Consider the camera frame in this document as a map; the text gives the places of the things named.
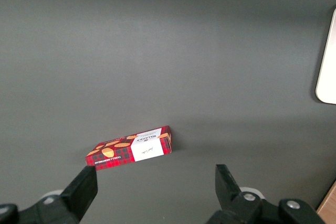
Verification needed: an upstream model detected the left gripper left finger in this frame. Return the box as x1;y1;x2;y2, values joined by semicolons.
20;165;99;224

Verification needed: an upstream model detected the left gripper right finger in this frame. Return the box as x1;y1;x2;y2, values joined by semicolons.
206;164;282;224

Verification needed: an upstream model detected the red tartan shortbread box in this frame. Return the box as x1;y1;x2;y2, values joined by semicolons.
84;125;173;172

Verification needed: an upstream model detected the cream plastic tray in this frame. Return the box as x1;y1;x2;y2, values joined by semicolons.
314;7;336;105

